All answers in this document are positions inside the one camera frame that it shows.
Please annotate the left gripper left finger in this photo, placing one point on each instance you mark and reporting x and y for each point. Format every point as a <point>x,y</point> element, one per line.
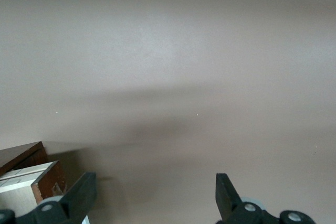
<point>78,200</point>

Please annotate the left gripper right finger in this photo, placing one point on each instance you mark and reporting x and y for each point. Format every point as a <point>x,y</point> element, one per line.
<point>228,205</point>

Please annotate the white and brown wooden cabinet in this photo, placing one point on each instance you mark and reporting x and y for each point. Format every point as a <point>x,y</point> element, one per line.
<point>23,155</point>

